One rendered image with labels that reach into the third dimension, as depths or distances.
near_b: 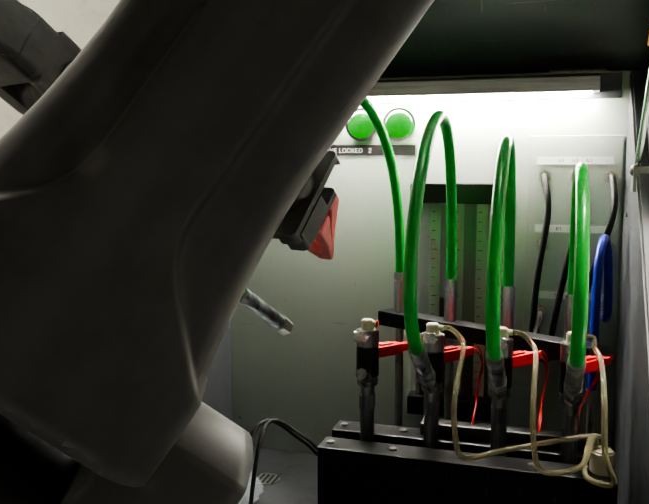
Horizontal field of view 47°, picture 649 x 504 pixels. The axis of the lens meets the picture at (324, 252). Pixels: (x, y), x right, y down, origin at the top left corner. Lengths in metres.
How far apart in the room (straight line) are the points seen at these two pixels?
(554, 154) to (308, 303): 0.45
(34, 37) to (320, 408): 0.79
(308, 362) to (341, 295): 0.13
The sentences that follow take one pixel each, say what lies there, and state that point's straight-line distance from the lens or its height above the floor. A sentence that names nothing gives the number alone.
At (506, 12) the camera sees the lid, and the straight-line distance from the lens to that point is 1.08.
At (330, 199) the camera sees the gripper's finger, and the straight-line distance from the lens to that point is 0.68.
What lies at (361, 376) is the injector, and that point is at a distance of 0.90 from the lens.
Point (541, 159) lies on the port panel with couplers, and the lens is 1.14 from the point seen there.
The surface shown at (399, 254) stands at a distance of 1.09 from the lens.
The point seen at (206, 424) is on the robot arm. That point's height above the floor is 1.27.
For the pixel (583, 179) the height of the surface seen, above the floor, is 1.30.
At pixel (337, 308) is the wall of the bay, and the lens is 1.22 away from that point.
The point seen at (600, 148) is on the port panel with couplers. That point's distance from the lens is 1.15.
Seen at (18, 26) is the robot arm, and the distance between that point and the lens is 0.71.
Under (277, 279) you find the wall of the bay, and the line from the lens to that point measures 1.24.
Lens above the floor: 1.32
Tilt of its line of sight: 7 degrees down
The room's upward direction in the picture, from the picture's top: straight up
